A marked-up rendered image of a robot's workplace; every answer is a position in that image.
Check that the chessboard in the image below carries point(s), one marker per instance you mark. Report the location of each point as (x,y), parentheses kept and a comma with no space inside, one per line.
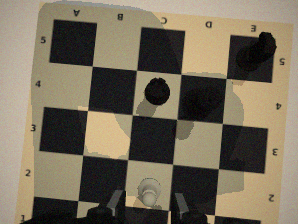
(90,129)

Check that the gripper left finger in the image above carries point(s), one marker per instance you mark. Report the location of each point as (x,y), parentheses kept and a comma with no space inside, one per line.
(102,214)

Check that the beige chess pawn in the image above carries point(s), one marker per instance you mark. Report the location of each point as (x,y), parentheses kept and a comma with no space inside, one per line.
(149,190)

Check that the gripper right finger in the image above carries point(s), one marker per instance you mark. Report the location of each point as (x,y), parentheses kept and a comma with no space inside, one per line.
(184,212)

